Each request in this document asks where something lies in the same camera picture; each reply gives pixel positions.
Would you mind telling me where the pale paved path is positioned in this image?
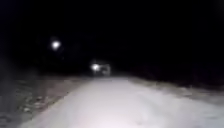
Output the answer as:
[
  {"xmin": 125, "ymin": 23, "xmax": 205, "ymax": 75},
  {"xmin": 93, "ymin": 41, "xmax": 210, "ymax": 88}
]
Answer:
[{"xmin": 18, "ymin": 76, "xmax": 224, "ymax": 128}]

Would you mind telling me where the leaf-strewn grass verge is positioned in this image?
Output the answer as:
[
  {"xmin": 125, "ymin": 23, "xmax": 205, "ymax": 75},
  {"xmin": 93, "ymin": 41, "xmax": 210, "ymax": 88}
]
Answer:
[{"xmin": 0, "ymin": 74, "xmax": 93, "ymax": 128}]

